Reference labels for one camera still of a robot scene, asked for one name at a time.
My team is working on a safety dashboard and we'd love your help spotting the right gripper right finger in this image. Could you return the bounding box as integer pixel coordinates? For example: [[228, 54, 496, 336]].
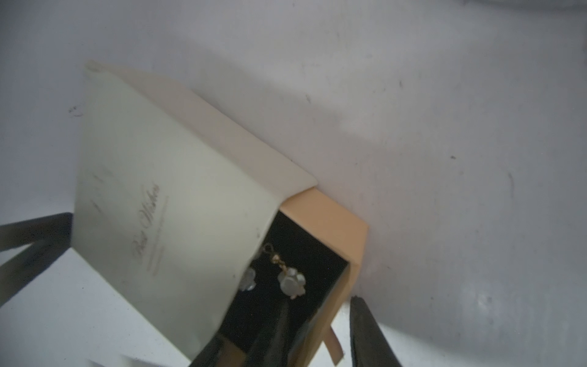
[[349, 296, 401, 367]]

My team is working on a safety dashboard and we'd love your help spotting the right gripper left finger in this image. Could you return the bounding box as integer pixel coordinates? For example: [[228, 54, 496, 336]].
[[1, 213, 73, 305]]

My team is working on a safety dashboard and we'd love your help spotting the white flower earring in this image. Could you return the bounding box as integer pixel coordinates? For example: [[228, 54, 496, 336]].
[[238, 243, 274, 292], [271, 253, 306, 300]]

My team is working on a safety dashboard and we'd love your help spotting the cream drawer jewelry box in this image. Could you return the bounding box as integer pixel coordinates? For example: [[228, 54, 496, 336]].
[[72, 61, 368, 366]]

